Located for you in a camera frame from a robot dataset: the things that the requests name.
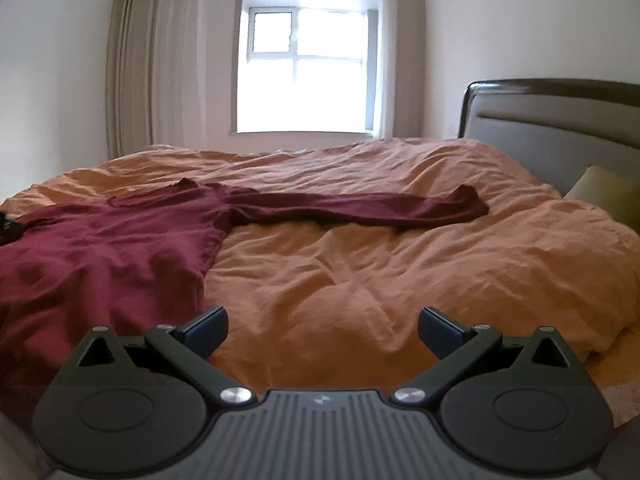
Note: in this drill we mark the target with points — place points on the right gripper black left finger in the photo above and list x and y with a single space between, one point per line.
122 406

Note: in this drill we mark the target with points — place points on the maroon long-sleeve shirt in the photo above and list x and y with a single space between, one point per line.
134 261

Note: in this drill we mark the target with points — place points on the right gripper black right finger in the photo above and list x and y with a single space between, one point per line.
520 405

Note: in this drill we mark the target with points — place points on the beige right curtain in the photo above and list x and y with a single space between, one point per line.
400 94

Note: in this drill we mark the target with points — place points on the yellow-green pillow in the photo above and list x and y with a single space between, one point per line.
618 196

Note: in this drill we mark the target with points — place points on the dark padded headboard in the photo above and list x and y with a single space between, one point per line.
556 128

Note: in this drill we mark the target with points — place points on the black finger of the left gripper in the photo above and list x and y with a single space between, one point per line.
10 230

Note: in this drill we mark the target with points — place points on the orange duvet cover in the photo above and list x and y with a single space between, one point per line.
322 307

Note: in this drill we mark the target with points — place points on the beige curtain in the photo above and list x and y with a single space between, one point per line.
156 75
400 94

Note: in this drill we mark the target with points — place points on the white framed window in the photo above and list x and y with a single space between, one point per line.
306 66

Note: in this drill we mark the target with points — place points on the beige left curtain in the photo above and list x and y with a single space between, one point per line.
156 75

